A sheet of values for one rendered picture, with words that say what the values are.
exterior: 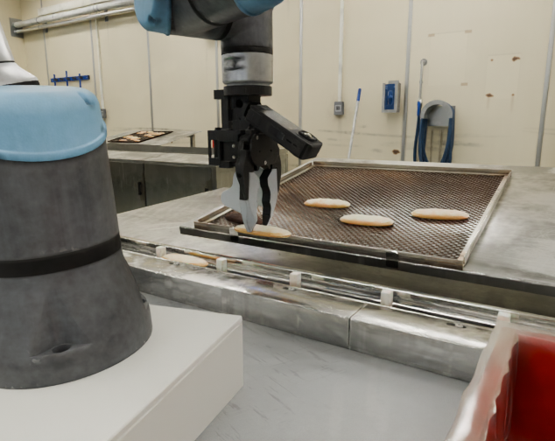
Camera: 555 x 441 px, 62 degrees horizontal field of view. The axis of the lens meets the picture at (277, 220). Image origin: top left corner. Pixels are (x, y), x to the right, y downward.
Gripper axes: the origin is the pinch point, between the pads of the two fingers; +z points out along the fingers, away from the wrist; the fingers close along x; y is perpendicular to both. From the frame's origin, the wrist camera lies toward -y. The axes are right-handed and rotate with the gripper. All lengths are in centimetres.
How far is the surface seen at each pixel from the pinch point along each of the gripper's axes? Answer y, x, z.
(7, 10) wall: 701, -346, -184
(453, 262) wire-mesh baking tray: -26.5, -8.8, 4.7
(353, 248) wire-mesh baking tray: -11.4, -8.8, 4.8
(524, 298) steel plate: -35.1, -20.8, 12.2
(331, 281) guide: -10.8, -2.4, 8.3
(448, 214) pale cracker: -21.5, -27.2, 1.4
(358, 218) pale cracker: -7.3, -20.4, 2.3
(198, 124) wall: 348, -368, -15
